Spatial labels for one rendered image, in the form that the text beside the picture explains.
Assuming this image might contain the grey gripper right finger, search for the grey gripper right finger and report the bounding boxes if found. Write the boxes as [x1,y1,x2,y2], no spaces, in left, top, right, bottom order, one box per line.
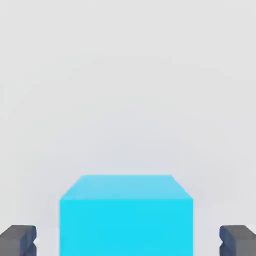
[219,224,256,256]

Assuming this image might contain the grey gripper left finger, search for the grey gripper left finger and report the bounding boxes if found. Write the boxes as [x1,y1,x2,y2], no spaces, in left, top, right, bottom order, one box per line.
[0,224,38,256]

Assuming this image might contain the small cyan cube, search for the small cyan cube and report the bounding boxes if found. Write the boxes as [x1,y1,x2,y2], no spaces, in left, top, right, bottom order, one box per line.
[59,174,194,256]

